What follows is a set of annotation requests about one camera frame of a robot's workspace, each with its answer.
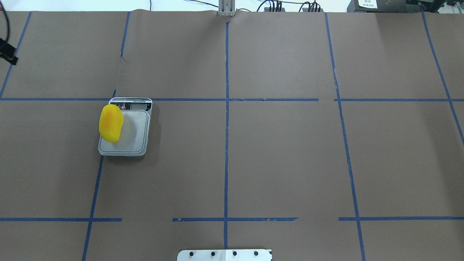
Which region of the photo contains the yellow mango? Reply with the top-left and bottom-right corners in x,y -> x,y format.
98,104 -> 123,143

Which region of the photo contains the silver digital kitchen scale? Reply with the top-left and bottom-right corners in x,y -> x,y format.
98,97 -> 153,157

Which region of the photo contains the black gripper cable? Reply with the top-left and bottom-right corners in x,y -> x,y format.
0,7 -> 11,41

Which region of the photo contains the aluminium frame post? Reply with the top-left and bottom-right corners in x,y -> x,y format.
218,0 -> 236,16

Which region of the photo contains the white camera post with base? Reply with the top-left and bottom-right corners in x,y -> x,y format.
176,248 -> 273,261

